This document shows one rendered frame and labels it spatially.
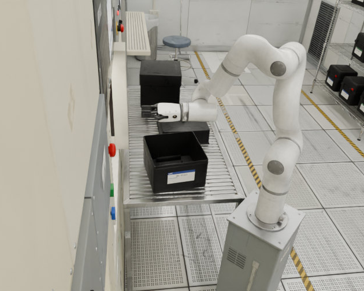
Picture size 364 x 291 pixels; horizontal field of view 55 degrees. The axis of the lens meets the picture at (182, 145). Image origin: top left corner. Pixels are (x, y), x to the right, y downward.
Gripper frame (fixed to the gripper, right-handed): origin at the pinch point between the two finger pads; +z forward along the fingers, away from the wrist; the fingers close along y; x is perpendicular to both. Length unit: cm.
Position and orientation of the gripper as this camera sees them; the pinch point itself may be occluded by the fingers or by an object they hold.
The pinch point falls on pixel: (145, 111)
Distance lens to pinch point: 154.1
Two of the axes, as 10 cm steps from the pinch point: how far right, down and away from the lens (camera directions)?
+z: -10.0, 0.0, -1.0
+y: -0.8, -5.6, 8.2
